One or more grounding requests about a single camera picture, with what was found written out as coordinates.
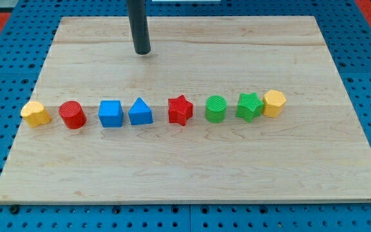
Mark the light wooden board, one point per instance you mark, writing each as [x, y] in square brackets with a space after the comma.
[315, 151]

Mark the green star block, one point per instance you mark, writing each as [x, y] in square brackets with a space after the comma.
[249, 106]

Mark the green cylinder block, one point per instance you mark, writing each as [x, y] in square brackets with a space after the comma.
[215, 108]

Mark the red star block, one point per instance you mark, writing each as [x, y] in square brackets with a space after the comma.
[179, 110]

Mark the red cylinder block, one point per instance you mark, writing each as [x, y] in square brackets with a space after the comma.
[72, 114]

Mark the yellow heart block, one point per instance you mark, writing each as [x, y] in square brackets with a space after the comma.
[34, 113]

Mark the blue perforated pegboard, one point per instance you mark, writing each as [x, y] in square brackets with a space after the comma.
[24, 43]

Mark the blue triangle block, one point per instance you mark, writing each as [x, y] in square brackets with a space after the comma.
[140, 113]

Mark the black cylindrical pointer rod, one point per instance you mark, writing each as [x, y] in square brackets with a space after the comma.
[139, 27]

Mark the yellow hexagon block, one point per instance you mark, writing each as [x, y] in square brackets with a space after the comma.
[273, 103]

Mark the blue cube block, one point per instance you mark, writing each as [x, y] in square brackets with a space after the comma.
[111, 114]

